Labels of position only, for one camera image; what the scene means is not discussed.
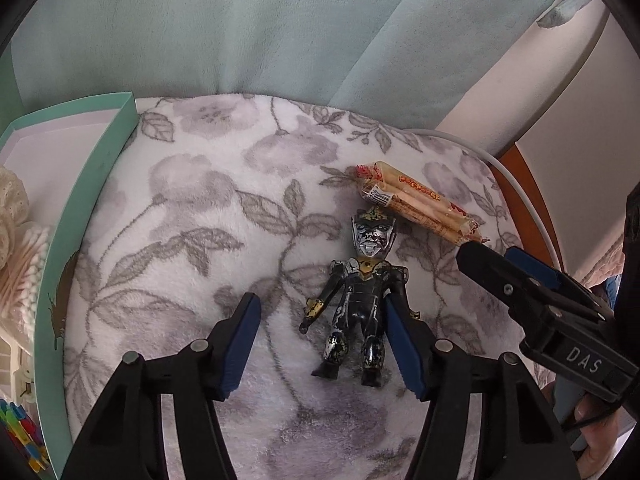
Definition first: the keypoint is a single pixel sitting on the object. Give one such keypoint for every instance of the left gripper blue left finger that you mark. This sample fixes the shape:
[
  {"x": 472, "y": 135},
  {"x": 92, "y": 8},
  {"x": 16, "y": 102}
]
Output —
[{"x": 232, "y": 341}]

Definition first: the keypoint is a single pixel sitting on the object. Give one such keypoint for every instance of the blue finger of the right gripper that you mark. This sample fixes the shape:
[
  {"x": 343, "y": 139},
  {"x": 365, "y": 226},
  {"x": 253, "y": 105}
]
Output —
[
  {"x": 540, "y": 310},
  {"x": 532, "y": 266}
]

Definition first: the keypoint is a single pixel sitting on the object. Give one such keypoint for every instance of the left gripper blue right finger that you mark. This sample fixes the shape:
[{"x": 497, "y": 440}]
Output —
[{"x": 411, "y": 341}]

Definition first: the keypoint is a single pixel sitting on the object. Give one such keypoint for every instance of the black silver action figure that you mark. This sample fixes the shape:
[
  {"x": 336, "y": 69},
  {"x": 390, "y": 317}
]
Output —
[{"x": 362, "y": 280}]

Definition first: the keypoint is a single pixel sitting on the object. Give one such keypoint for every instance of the person's right hand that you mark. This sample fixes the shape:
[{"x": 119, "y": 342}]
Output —
[{"x": 600, "y": 437}]

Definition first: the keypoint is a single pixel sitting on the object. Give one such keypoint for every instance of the quilted lace headboard cover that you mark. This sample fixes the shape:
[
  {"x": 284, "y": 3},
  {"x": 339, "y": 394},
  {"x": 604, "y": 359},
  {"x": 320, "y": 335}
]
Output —
[{"x": 609, "y": 265}]

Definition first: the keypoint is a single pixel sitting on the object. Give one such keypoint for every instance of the floral fleece blanket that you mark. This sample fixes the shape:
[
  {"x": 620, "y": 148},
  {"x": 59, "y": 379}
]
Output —
[{"x": 217, "y": 196}]

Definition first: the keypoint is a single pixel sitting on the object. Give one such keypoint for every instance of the snack stick packet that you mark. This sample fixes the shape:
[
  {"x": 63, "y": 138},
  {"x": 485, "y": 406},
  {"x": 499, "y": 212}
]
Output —
[{"x": 382, "y": 184}]

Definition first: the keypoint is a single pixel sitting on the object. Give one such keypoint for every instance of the cream hair claw clip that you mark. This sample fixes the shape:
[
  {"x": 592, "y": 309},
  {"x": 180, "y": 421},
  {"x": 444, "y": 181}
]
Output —
[{"x": 17, "y": 380}]

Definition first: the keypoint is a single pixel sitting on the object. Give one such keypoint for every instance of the bag of cotton swabs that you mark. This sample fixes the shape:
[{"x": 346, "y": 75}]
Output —
[{"x": 20, "y": 283}]

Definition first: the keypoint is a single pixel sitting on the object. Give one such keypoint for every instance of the mint green curtain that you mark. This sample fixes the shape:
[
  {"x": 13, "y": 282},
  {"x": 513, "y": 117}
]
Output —
[{"x": 405, "y": 62}]

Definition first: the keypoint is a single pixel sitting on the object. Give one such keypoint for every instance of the teal shallow cardboard box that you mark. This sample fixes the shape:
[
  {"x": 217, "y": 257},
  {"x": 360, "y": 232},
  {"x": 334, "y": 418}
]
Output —
[{"x": 63, "y": 154}]

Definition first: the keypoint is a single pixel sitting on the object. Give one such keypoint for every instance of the cream lace cloth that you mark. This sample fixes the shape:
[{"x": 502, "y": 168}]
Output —
[{"x": 14, "y": 210}]

